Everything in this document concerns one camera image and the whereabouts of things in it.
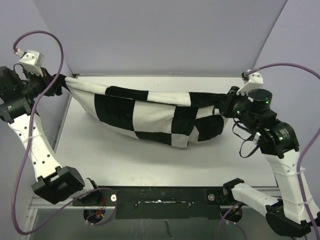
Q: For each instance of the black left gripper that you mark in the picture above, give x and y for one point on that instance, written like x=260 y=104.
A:
x=45 y=80

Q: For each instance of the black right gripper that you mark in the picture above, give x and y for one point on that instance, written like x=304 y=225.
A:
x=226 y=103

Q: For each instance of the black white checkered pillowcase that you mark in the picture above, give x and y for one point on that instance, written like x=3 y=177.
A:
x=170 y=118

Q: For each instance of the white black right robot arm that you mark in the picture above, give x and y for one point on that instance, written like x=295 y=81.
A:
x=291 y=215

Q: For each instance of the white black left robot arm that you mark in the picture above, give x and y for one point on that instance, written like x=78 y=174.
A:
x=53 y=182

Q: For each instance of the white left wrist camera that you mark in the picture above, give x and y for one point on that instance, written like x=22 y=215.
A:
x=31 y=61

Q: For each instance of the aluminium front frame rail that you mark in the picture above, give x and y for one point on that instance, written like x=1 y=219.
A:
x=133 y=196

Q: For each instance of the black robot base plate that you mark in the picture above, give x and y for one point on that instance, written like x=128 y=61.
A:
x=167 y=211

